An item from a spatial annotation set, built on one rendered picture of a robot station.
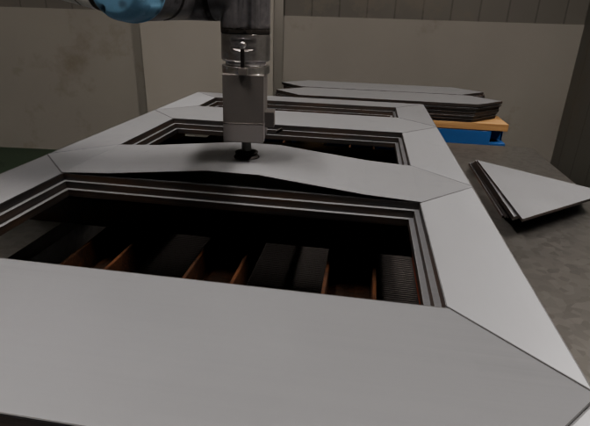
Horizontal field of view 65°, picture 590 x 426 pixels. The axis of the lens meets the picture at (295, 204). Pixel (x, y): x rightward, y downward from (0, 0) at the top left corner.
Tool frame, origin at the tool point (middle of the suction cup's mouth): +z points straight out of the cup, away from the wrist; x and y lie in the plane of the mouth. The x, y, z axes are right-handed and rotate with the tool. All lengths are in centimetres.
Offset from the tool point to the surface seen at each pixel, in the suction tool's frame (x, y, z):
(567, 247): -54, -6, 11
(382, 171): -23.1, 0.0, 0.6
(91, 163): 26.3, -0.5, 0.9
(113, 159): 23.5, 2.0, 0.7
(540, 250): -49, -8, 11
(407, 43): -86, 284, -8
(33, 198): 29.4, -13.2, 2.3
